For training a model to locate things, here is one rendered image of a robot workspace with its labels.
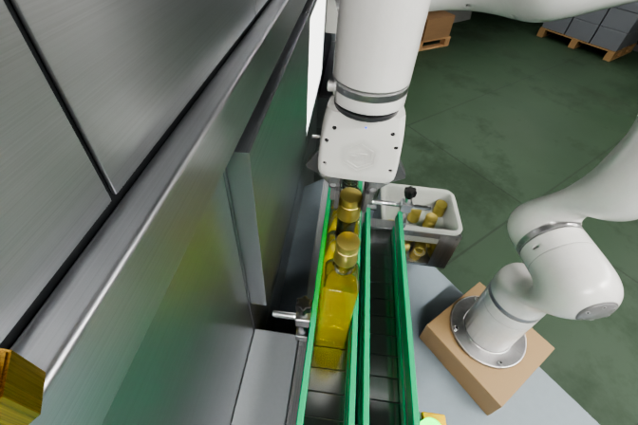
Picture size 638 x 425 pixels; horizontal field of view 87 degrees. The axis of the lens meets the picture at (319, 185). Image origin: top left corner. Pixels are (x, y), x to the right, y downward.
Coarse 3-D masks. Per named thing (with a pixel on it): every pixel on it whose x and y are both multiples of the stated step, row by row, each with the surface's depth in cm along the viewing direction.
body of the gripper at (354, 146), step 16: (336, 112) 38; (352, 112) 37; (400, 112) 38; (336, 128) 39; (352, 128) 38; (368, 128) 38; (384, 128) 38; (400, 128) 38; (320, 144) 41; (336, 144) 40; (352, 144) 40; (368, 144) 39; (384, 144) 39; (400, 144) 39; (320, 160) 42; (336, 160) 42; (352, 160) 42; (368, 160) 41; (384, 160) 41; (336, 176) 44; (352, 176) 43; (368, 176) 43; (384, 176) 43
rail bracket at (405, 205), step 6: (408, 192) 77; (414, 192) 77; (402, 198) 81; (408, 198) 79; (378, 204) 82; (384, 204) 81; (390, 204) 81; (396, 204) 81; (402, 204) 80; (408, 204) 80; (414, 204) 81; (402, 210) 81; (408, 210) 81; (426, 210) 81
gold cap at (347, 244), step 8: (344, 232) 48; (352, 232) 49; (336, 240) 48; (344, 240) 47; (352, 240) 48; (336, 248) 48; (344, 248) 47; (352, 248) 47; (336, 256) 49; (344, 256) 47; (352, 256) 48; (336, 264) 50; (344, 264) 49; (352, 264) 49
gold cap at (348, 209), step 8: (344, 192) 50; (352, 192) 50; (360, 192) 50; (344, 200) 49; (352, 200) 49; (360, 200) 49; (344, 208) 49; (352, 208) 49; (360, 208) 50; (344, 216) 50; (352, 216) 50
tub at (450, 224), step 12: (384, 192) 101; (396, 192) 105; (420, 192) 104; (432, 192) 103; (444, 192) 103; (420, 204) 107; (432, 204) 106; (456, 204) 99; (384, 216) 94; (420, 216) 104; (444, 216) 103; (456, 216) 96; (408, 228) 92; (420, 228) 92; (432, 228) 92; (444, 228) 101; (456, 228) 94
